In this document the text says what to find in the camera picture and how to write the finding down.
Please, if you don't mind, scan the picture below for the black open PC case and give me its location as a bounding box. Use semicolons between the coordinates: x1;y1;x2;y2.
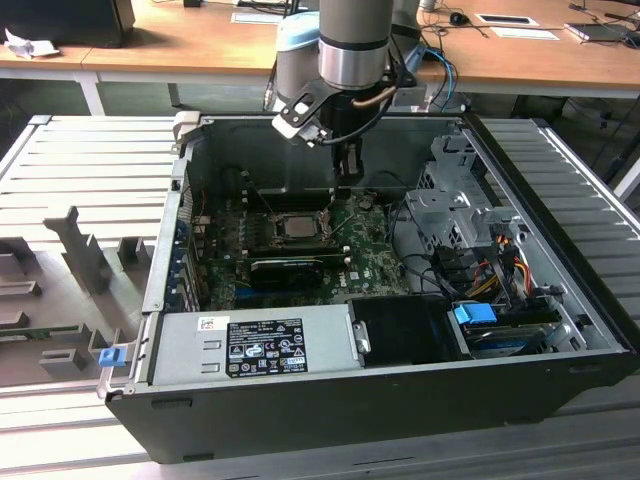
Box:
104;112;640;466

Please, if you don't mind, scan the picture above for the green RAM stick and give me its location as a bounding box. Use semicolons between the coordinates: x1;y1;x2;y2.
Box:
0;324;82;338

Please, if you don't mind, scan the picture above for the thin metal locking lever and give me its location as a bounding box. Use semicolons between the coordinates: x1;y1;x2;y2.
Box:
247;183;276;221
333;209;359;234

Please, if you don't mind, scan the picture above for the wooden desk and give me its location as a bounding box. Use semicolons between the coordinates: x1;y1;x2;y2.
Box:
0;0;640;119

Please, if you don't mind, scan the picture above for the metal socket cover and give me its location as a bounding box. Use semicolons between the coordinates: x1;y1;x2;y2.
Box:
318;188;337;242

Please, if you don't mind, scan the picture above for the metal drive cage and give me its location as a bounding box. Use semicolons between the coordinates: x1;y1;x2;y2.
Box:
403;133;527;252

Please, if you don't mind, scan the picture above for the black graphics card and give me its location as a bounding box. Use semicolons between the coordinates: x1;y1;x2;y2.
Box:
248;257;325;292

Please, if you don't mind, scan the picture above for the black RAM slot bank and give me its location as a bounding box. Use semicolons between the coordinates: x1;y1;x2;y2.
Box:
259;188;332;212
248;241;347;262

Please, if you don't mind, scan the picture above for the white paper sheet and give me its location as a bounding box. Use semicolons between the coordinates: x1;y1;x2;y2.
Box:
489;25;562;42

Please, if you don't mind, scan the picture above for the blue disk carrier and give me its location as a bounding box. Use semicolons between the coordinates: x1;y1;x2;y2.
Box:
452;302;497;332

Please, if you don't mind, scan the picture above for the green motherboard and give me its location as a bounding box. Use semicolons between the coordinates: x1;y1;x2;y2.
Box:
199;192;416;311

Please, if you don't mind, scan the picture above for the hard disk drive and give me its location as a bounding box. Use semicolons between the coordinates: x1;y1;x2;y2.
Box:
462;323;557;357

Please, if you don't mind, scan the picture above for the crumpled white paper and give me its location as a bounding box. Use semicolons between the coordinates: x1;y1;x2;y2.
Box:
3;27;62;60

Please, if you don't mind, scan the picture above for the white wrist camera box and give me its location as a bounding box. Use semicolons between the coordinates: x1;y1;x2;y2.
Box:
271;81;334;149

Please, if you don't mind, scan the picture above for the blue case latch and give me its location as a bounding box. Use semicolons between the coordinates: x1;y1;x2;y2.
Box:
98;348;126;370

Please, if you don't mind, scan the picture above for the black box on desk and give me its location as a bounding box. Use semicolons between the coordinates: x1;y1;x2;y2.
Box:
0;0;137;49

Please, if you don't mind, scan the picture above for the CPU socket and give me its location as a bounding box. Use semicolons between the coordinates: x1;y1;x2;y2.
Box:
267;210;329;247

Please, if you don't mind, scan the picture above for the blue cable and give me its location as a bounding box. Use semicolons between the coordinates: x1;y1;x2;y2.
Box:
423;47;460;112

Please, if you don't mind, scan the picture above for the grey parts rack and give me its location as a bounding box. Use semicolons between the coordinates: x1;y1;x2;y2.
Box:
0;204;157;382

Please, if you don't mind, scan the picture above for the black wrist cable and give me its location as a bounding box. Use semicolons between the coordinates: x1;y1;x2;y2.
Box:
318;74;407;147

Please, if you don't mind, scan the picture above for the yellow and red wire bundle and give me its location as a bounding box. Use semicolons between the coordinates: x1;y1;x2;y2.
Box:
469;248;534;301

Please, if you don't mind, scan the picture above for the grey power supply unit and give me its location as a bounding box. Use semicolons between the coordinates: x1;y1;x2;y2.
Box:
148;303;362;387

